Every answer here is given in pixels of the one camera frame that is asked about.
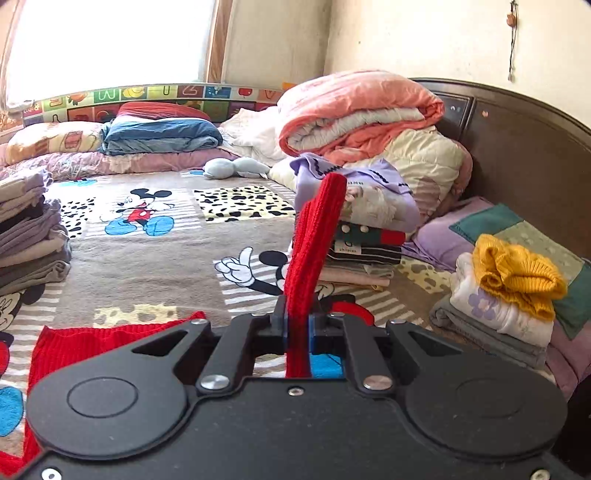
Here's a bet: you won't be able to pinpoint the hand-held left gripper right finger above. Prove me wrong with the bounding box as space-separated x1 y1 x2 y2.
308 313 466 393

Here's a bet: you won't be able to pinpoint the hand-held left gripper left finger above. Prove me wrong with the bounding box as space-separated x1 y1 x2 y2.
122 295 291 394

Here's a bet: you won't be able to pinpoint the red knit sweater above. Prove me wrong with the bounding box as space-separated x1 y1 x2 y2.
0 173 348 476

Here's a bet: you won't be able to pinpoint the beige folded clothes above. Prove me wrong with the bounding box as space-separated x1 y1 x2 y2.
318 263 394 291

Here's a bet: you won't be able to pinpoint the stack of grey folded clothes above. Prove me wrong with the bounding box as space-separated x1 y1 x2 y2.
0 168 74 296

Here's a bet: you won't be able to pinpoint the black striped folded garment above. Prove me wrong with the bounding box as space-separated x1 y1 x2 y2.
328 244 403 266

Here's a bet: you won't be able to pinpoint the red green buttoned garment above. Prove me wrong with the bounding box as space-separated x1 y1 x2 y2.
335 222 407 252

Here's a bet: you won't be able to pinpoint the cartoon mouse printed blanket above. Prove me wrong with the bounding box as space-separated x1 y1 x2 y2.
0 168 462 439

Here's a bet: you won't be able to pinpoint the purple printed folded garment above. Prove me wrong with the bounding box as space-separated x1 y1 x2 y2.
290 154 421 232

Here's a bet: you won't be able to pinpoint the grey folded garment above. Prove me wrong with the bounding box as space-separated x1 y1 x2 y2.
429 295 550 369

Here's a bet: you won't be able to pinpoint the lilac pillow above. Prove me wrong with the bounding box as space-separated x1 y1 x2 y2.
412 198 497 273

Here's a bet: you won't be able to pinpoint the light blue plush toy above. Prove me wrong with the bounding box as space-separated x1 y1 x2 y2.
202 157 271 180

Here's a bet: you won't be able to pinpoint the white floral folded garment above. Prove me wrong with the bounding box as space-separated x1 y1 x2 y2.
450 253 555 347

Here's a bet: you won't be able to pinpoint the white blanket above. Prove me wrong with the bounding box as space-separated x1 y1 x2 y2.
219 107 289 169

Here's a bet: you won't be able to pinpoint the yellow knit sweater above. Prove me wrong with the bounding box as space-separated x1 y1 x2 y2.
472 234 568 322

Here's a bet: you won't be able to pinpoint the cream quilt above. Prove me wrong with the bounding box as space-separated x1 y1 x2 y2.
268 127 474 222

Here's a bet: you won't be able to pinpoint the blue folded blanket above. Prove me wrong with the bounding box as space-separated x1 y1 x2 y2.
100 115 223 155

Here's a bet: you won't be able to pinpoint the lilac floral quilt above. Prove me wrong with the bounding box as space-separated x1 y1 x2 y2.
0 150 245 182

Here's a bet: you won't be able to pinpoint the orange pink quilt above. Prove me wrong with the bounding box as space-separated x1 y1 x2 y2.
277 70 446 169

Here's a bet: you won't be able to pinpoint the red pillow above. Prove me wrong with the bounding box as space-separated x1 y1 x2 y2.
117 102 213 124

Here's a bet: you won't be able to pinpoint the brown wooden headboard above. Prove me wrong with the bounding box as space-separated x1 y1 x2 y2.
409 78 591 264

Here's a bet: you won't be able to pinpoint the dark cloth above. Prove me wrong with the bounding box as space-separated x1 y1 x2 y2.
551 378 591 478

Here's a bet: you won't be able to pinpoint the colourful alphabet foam mat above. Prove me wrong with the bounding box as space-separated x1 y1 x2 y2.
21 82 296 127

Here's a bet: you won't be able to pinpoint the yellow cartoon pillow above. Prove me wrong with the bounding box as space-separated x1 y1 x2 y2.
6 121 112 166

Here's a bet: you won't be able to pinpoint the window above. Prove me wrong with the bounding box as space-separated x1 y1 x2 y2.
0 0 222 109

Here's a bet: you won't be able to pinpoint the wooden window frame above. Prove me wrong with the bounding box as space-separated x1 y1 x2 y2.
205 0 234 86

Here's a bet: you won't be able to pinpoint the hanging wall ornament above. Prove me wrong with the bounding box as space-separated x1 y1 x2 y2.
505 0 518 84

